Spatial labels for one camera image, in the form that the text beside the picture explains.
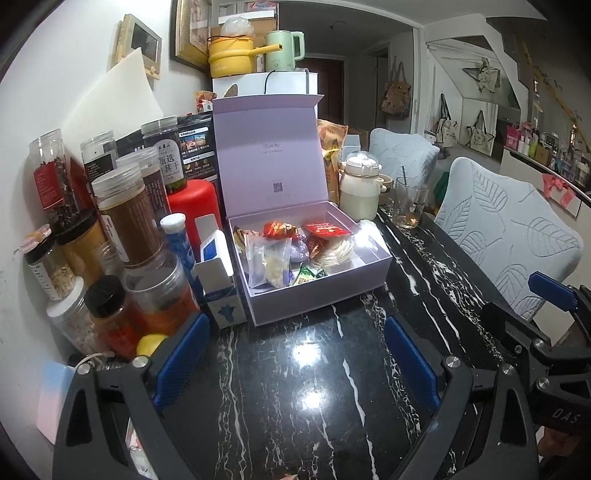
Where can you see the brown patterned tote bag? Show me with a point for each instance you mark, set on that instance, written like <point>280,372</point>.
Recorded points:
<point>396,97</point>

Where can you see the pale green kettle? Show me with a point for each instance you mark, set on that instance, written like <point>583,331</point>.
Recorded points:
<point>281,53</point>

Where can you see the green bag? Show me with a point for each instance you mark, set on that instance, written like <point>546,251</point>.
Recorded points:
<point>442,184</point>

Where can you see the white carton blue figure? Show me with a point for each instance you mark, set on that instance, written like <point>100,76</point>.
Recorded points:
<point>224,300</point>

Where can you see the white refrigerator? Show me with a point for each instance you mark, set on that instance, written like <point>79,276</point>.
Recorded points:
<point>291,83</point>

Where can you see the black lid red spice shaker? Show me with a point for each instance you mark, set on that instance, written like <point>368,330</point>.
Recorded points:
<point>113,314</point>

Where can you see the lilac gift box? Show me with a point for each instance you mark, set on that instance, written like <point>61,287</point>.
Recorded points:
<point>268,157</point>

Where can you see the short jar amber contents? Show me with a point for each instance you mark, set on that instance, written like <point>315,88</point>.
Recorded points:
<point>159,295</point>

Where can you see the dark wooden door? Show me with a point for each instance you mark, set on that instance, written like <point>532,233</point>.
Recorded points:
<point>328,87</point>

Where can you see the long red snack packet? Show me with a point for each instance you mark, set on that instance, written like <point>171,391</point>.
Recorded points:
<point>325,233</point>

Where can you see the round woven mat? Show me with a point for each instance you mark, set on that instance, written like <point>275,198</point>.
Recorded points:
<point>232,90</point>

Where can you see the row of small bottles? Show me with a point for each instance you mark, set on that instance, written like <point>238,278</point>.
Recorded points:
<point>545,147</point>

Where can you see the pastel paper card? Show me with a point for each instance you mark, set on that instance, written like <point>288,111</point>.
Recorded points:
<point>55,401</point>

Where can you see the clear bag of white coils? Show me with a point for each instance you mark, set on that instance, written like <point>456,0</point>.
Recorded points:
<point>334,254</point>

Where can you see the dark label plastic jar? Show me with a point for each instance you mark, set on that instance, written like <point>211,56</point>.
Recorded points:
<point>166,157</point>

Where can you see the small silver lid jar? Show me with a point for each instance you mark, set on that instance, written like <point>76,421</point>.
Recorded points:
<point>99,154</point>

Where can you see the yellow pot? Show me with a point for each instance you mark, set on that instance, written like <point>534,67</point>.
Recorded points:
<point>228,57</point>

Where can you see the beige wall intercom panel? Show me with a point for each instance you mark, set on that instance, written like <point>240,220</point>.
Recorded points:
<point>138,41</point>

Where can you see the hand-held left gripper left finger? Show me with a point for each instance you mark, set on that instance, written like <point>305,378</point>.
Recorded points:
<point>182,355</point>

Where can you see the blue and white box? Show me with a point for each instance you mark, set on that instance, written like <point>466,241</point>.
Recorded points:
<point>212,244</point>

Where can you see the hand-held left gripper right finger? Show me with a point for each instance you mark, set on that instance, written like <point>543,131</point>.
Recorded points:
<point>411,364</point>

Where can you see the red canister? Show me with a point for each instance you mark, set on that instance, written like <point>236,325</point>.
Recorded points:
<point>194,203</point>

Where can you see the gold framed picture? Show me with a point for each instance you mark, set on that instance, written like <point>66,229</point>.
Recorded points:
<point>187,37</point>

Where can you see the purple sachet pouch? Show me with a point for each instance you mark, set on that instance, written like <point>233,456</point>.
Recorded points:
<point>298,249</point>

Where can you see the black lid jar of flakes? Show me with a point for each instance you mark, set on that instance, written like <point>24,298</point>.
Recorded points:
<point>51,272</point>

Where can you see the white lid jar of oats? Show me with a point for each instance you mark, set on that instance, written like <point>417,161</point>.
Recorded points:
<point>74,327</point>

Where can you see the blue tube white cap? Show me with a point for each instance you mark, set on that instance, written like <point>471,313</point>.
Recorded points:
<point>180,249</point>

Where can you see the black lid yellow spice jar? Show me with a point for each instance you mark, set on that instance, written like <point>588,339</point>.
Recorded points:
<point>83,249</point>

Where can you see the small leaf-pattern covered chair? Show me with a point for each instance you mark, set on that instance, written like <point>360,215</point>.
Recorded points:
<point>401,157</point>

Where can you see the yellow lemon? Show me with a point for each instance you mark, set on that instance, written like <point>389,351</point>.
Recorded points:
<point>150,345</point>

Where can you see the large leaf-pattern covered chair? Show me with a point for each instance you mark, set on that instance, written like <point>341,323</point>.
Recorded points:
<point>508,230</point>

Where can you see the clear glass cup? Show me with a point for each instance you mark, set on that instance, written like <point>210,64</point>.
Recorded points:
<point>411,207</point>

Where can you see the white ceramic lidded jar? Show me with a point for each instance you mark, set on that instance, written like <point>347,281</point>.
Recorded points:
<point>360,194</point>

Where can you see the green triangular packet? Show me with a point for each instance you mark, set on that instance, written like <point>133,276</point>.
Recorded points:
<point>307,276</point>

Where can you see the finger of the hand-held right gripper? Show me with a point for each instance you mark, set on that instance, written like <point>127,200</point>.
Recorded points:
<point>512,337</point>
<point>551,290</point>

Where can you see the pink ribbon bow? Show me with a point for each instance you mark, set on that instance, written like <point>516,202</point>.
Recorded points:
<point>558,187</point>

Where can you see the orange printed snack bag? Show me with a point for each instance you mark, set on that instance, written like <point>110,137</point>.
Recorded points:
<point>330,157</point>

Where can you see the person's right hand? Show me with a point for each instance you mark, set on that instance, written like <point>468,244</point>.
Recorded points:
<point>563,443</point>

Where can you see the clear plastic bag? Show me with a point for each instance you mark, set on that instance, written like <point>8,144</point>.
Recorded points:
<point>236,27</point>

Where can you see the tan ceramic bowl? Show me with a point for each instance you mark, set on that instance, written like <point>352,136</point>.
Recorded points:
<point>387,189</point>

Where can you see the plastic jar brown granules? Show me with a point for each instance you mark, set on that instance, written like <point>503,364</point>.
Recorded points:
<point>124,217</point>

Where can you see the white foam board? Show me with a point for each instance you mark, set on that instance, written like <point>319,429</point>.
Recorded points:
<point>115,97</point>

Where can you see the plastic jar red contents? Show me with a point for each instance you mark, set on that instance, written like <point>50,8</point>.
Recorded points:
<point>53,180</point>

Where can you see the red printed snack packet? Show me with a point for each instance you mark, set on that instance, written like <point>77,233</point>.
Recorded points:
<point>204,101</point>

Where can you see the clear zip bag white slices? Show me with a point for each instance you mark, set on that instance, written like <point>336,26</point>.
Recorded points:
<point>268,263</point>

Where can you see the black printed box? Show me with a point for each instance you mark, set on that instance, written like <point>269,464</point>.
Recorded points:
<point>198,147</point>

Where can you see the plastic jar dark powder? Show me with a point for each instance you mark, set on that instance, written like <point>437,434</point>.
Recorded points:
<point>147,175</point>

